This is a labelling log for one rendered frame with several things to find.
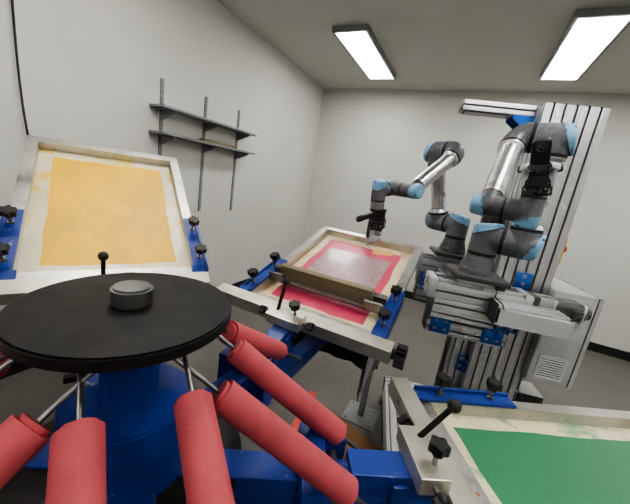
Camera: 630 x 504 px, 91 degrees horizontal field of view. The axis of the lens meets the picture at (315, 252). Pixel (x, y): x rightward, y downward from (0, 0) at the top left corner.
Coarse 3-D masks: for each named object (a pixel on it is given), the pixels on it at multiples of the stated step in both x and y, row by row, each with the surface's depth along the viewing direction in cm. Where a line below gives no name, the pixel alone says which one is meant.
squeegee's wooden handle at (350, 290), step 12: (288, 264) 131; (288, 276) 131; (300, 276) 128; (312, 276) 125; (324, 276) 123; (324, 288) 125; (336, 288) 122; (348, 288) 119; (360, 288) 117; (372, 288) 116; (360, 300) 119; (372, 300) 119
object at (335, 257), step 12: (324, 252) 164; (336, 252) 164; (348, 252) 164; (360, 252) 164; (312, 264) 152; (324, 264) 153; (336, 264) 153; (348, 264) 153; (336, 276) 143; (288, 288) 134; (288, 300) 126; (300, 300) 126; (312, 300) 127
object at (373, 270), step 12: (360, 264) 153; (372, 264) 154; (384, 264) 154; (396, 264) 154; (348, 276) 143; (360, 276) 144; (372, 276) 144; (384, 276) 144; (324, 300) 127; (336, 300) 127; (336, 312) 120; (348, 312) 120; (360, 312) 120
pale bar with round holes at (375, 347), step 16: (224, 288) 118; (240, 288) 118; (240, 304) 115; (256, 304) 110; (272, 304) 110; (320, 320) 103; (320, 336) 102; (336, 336) 98; (352, 336) 96; (368, 336) 96; (368, 352) 95; (384, 352) 92
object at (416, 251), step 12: (324, 228) 183; (312, 240) 168; (360, 240) 175; (384, 240) 170; (300, 252) 157; (408, 252) 165; (420, 252) 158; (408, 264) 147; (408, 276) 138; (276, 300) 120; (312, 312) 114; (348, 324) 109
